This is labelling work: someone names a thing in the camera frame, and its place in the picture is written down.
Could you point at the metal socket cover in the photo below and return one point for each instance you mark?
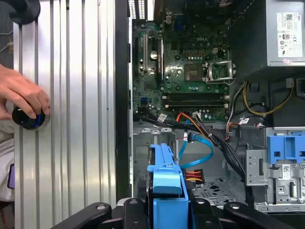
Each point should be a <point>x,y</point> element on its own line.
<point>219,62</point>

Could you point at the black and grey PC case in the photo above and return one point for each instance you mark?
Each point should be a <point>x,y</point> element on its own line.
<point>121,71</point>

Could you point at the CPU socket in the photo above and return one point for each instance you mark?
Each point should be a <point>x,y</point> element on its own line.
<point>194,71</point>

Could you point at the silver coin battery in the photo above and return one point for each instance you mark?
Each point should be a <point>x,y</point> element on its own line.
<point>153,55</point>

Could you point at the long black expansion slot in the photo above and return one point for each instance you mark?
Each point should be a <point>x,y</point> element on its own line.
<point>160,59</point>

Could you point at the white expansion slot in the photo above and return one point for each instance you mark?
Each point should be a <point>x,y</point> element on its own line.
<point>145,50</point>

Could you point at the black round object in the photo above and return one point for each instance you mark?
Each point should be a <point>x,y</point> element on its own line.
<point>26,10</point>

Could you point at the grey metal drive cage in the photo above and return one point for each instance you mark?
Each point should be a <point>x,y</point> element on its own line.
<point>256,167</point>

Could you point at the green motherboard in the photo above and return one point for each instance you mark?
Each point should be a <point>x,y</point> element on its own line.
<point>176,71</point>

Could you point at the black RAM slot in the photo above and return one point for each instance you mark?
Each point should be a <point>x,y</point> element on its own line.
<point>195,94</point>
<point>195,101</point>
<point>195,105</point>
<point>195,98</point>

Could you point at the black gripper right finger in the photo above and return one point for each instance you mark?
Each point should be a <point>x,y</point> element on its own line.
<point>202,214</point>

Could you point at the grey power supply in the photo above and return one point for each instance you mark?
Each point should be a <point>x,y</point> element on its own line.
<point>257,35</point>

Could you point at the short black expansion slot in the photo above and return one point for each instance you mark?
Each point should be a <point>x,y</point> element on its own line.
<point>138,55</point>

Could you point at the blue drive latch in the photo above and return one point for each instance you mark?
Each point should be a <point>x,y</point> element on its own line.
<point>286,148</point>

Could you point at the person in pale clothing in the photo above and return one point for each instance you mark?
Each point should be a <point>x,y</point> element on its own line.
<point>6,152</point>

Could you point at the hard disk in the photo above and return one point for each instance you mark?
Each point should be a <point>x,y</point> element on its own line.
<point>166,212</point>

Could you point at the person's bare hand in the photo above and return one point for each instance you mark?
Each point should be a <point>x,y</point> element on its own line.
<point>21,90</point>

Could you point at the purple phone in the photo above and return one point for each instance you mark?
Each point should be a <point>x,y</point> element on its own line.
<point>11,176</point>

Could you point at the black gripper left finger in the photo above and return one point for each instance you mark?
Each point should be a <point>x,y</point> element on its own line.
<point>133,214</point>

